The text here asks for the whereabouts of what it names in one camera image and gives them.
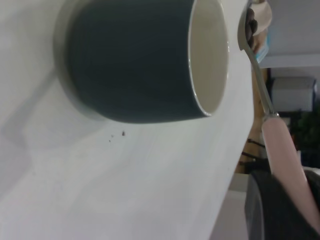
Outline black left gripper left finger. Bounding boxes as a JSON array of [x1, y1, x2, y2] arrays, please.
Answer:
[[244, 169, 320, 240]]

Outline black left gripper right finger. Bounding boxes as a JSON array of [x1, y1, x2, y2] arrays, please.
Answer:
[[303, 169, 320, 220]]

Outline pink handled metal spoon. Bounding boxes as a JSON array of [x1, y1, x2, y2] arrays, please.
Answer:
[[236, 0, 320, 226]]

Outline dark roasted coffee beans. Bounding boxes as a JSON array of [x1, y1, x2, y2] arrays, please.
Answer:
[[246, 7, 259, 42]]

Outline dark grey-blue ceramic mug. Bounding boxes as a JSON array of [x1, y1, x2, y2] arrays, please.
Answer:
[[53, 0, 231, 125]]

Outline grey box appliance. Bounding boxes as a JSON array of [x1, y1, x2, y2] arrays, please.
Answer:
[[271, 76, 318, 113]]

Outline light blue face mask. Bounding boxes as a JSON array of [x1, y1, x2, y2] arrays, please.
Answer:
[[254, 26, 273, 63]]

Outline person head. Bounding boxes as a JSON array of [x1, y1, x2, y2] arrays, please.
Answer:
[[251, 0, 273, 35]]

